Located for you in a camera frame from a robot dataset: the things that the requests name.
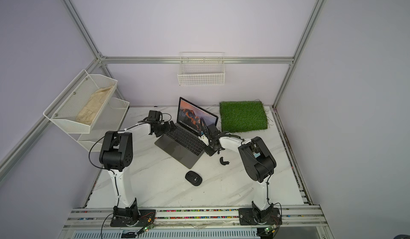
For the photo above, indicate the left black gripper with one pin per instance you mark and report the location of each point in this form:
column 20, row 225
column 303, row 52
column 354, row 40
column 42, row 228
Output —
column 168, row 128

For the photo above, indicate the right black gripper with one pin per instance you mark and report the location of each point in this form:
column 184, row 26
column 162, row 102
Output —
column 210, row 152

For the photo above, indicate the grey laptop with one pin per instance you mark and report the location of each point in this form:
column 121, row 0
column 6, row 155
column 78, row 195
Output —
column 184, row 143

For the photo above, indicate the black mouse battery cover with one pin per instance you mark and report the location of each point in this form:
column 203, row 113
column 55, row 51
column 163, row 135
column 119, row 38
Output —
column 223, row 162

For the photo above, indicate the black wireless mouse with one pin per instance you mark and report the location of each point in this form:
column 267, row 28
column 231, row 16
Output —
column 193, row 178

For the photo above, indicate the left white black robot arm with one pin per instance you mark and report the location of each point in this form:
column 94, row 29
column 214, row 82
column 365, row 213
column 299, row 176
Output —
column 116, row 155

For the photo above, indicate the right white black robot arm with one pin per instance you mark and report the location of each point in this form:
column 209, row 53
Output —
column 257, row 160

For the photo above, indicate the green artificial grass mat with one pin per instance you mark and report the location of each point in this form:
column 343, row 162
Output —
column 243, row 116

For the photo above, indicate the white lower mesh shelf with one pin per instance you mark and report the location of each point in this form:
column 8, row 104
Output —
column 111, row 119

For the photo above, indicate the white mesh shelf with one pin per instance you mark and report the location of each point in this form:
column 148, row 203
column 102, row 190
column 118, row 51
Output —
column 65, row 108
column 111, row 119

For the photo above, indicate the beige cloth in shelf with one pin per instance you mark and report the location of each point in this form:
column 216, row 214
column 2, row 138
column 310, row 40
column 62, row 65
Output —
column 89, row 112

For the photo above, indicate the white upper mesh shelf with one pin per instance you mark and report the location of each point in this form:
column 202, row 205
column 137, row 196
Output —
column 65, row 108

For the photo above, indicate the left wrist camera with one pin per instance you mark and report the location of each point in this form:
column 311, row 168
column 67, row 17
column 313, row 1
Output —
column 154, row 117

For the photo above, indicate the white wire wall basket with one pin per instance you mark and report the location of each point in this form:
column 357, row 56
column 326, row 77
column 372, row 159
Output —
column 201, row 69

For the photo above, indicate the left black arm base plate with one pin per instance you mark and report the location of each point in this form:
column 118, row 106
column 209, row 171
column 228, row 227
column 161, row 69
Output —
column 142, row 219

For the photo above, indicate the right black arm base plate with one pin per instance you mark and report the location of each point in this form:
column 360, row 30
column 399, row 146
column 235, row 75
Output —
column 254, row 216

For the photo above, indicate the aluminium front rail frame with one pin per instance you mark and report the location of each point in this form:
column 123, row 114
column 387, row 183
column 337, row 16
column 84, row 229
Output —
column 287, row 222

